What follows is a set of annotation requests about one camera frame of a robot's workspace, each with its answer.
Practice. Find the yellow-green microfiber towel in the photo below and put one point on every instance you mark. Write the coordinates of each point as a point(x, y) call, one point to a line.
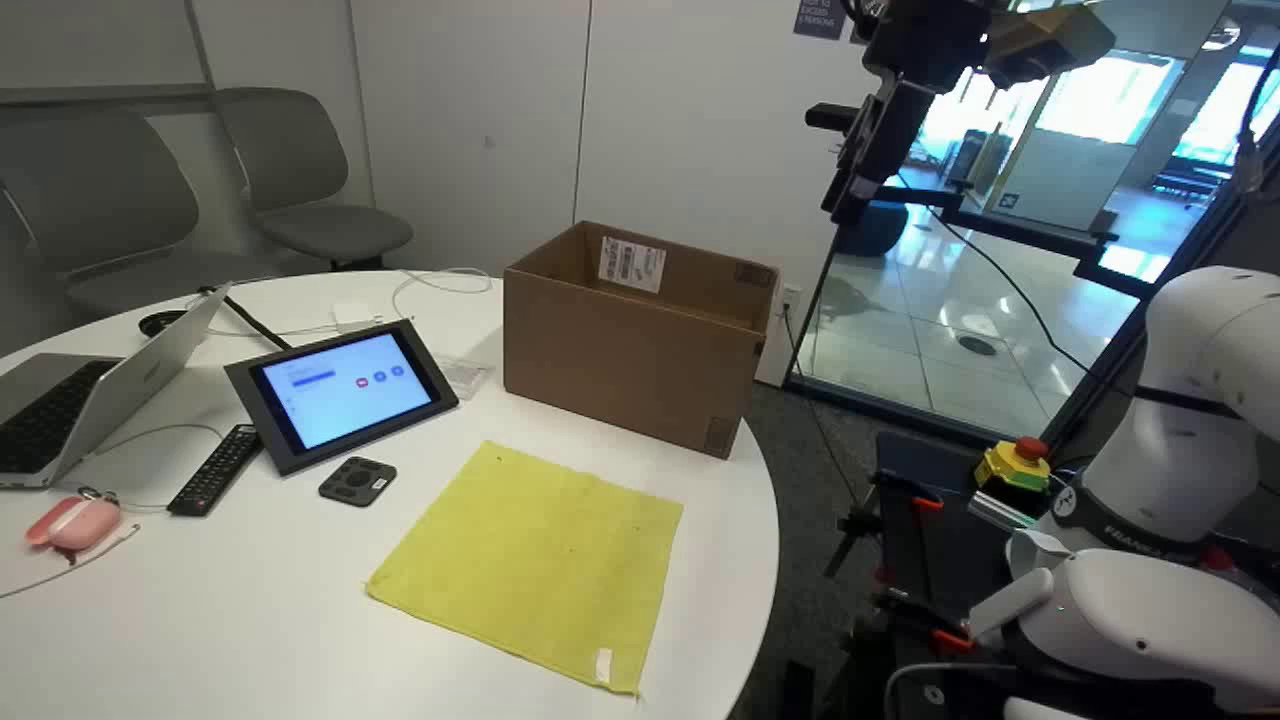
point(541, 563)

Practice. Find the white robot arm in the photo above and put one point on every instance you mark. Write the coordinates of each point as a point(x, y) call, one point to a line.
point(1105, 578)

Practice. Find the brown cardboard box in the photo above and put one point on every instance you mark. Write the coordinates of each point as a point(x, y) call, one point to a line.
point(640, 333)

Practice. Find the small black phone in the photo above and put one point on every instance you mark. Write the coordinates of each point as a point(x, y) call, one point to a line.
point(358, 480)

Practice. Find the black tablet with lit screen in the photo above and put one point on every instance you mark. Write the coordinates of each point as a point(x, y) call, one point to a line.
point(343, 394)

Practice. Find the red yellow emergency stop button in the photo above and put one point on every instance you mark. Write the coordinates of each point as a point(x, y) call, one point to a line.
point(1016, 467)

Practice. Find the grey office chair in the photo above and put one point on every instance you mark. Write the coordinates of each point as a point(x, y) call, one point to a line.
point(292, 178)

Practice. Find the black remote control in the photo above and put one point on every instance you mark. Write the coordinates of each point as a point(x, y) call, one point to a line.
point(216, 474)

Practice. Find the silver open laptop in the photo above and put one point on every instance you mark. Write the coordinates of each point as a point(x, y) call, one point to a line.
point(53, 404)

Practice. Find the pink earbuds case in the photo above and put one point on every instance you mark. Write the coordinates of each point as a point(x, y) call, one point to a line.
point(74, 525)

